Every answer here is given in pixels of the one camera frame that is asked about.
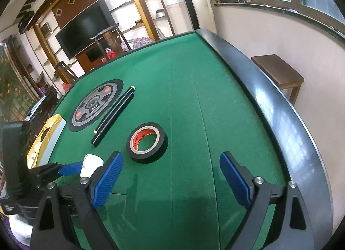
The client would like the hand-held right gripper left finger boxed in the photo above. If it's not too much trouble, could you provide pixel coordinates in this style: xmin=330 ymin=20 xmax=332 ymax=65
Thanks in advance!
xmin=29 ymin=151 xmax=124 ymax=250

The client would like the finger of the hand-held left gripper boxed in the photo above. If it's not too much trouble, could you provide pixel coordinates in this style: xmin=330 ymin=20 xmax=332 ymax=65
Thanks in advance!
xmin=28 ymin=161 xmax=84 ymax=185

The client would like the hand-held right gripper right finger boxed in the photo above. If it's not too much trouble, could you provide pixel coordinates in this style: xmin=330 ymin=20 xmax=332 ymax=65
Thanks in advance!
xmin=220 ymin=151 xmax=314 ymax=250

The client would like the white paper cup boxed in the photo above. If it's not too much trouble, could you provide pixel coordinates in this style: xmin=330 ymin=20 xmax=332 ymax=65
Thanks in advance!
xmin=80 ymin=154 xmax=104 ymax=178

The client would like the yellow cardboard box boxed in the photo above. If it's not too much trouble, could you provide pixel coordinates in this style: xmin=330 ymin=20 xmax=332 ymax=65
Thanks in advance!
xmin=27 ymin=114 xmax=66 ymax=170

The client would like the black tape roll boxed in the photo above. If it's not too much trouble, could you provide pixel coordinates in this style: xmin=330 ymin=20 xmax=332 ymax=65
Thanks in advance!
xmin=126 ymin=122 xmax=169 ymax=164

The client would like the black low cabinet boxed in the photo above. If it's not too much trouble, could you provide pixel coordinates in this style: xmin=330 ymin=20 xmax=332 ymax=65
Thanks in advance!
xmin=24 ymin=89 xmax=58 ymax=132

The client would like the round grey table control panel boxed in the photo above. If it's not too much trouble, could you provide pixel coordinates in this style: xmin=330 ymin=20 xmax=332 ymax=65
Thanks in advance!
xmin=68 ymin=78 xmax=124 ymax=132

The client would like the dark wooden stand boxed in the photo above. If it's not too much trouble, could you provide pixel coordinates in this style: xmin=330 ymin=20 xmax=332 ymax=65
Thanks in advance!
xmin=54 ymin=62 xmax=78 ymax=84

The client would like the brown wooden stool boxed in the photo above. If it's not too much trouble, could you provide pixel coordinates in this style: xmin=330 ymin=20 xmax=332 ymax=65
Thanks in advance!
xmin=251 ymin=54 xmax=305 ymax=105

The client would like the red bag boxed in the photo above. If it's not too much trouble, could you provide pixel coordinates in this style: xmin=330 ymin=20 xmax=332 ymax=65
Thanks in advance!
xmin=104 ymin=48 xmax=118 ymax=61

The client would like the black flat television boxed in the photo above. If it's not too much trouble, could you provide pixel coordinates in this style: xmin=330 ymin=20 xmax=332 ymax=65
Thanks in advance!
xmin=55 ymin=0 xmax=116 ymax=61

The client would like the purple patterned cloth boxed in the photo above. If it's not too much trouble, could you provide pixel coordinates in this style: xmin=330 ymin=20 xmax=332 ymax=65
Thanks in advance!
xmin=127 ymin=37 xmax=157 ymax=50

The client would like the wooden chair with curved back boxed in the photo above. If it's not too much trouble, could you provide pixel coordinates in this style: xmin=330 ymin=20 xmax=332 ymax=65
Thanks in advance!
xmin=91 ymin=23 xmax=132 ymax=59

